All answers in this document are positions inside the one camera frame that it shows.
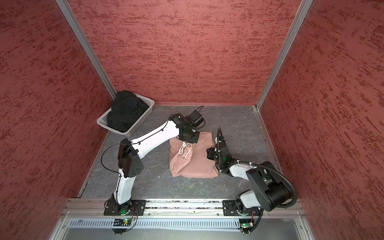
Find pink shorts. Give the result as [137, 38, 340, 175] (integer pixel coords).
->
[169, 132, 219, 179]

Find black shorts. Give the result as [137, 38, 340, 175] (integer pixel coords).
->
[107, 91, 149, 133]

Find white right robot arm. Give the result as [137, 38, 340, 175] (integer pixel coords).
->
[207, 148, 298, 216]

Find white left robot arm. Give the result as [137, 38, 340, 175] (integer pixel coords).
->
[113, 111, 206, 206]

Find right circuit board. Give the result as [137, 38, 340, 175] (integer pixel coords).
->
[239, 219, 254, 233]

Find circuit board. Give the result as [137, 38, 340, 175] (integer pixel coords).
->
[239, 219, 254, 233]
[113, 219, 132, 227]

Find white plastic laundry basket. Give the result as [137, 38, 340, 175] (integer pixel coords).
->
[97, 91, 155, 137]

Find left circuit board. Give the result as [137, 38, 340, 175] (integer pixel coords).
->
[113, 219, 132, 227]

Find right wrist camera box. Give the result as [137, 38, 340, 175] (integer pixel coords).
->
[215, 137, 228, 152]

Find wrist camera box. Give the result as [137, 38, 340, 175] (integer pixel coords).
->
[215, 137, 228, 152]
[186, 110, 206, 130]

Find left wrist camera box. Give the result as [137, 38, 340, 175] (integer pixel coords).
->
[186, 110, 206, 130]

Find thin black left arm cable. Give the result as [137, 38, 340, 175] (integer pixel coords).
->
[100, 104, 205, 200]

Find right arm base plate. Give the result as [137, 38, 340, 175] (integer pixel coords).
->
[222, 200, 261, 217]

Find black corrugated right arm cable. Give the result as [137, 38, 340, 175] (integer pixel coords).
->
[216, 127, 298, 233]

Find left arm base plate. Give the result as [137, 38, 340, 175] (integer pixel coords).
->
[104, 199, 147, 216]

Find white slotted cable duct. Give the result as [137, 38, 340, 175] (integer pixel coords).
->
[68, 218, 239, 231]

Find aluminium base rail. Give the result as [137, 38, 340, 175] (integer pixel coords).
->
[61, 198, 305, 219]

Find right aluminium corner post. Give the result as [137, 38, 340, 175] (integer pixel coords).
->
[256, 0, 313, 112]

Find aluminium corner post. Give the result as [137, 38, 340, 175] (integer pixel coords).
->
[256, 0, 313, 112]
[56, 0, 116, 99]

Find left aluminium corner post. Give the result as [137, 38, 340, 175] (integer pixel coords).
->
[56, 0, 116, 99]

